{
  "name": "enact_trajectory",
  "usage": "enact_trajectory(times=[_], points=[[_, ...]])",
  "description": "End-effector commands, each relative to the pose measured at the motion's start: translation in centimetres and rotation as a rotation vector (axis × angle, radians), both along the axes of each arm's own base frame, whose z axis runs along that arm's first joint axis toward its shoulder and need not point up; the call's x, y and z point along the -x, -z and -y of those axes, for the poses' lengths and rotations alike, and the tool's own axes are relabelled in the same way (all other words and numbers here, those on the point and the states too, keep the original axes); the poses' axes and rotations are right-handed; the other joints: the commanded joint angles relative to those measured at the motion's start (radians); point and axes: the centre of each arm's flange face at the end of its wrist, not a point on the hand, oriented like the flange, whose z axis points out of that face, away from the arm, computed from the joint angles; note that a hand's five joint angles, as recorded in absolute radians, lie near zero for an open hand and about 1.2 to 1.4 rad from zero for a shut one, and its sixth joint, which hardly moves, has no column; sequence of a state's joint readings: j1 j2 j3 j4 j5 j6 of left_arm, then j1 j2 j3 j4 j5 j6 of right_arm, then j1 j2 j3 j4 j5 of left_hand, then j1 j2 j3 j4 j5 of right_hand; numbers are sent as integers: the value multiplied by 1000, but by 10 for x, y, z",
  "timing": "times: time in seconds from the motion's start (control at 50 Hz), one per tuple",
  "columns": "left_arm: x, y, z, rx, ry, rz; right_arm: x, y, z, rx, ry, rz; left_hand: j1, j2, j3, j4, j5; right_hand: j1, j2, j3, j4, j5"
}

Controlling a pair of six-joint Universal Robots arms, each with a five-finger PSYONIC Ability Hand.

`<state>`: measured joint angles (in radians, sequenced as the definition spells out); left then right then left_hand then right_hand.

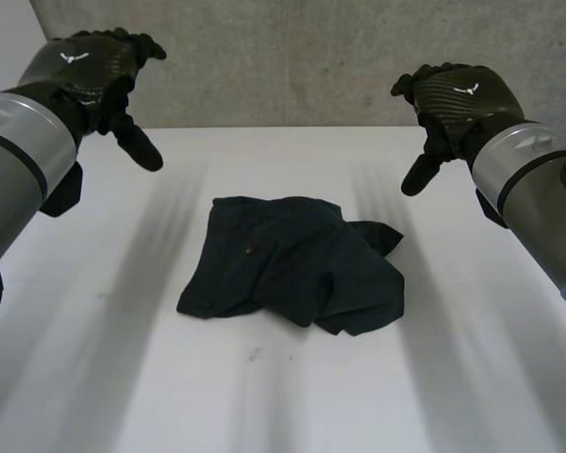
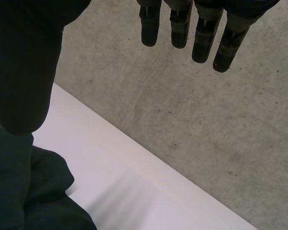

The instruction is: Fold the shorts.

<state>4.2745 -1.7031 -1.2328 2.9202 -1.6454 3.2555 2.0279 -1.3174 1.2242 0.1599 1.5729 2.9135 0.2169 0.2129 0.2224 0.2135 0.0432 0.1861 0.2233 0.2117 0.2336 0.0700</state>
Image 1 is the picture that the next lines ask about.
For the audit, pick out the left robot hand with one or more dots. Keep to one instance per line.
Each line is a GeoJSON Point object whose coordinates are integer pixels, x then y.
{"type": "Point", "coordinates": [94, 66]}

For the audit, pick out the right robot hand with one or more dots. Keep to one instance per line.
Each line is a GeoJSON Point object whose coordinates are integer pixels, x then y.
{"type": "Point", "coordinates": [457, 99]}

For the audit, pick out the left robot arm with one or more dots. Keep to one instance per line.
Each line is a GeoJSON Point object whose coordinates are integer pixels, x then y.
{"type": "Point", "coordinates": [19, 156]}

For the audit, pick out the dark blue shorts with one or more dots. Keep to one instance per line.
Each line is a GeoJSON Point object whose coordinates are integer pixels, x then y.
{"type": "Point", "coordinates": [292, 264]}

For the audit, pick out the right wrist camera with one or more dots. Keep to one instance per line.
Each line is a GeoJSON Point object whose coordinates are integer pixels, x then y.
{"type": "Point", "coordinates": [490, 207]}

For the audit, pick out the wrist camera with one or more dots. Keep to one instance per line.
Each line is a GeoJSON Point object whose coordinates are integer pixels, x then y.
{"type": "Point", "coordinates": [490, 207]}
{"type": "Point", "coordinates": [65, 191]}

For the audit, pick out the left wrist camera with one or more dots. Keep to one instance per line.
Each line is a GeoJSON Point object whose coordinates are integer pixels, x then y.
{"type": "Point", "coordinates": [65, 191]}

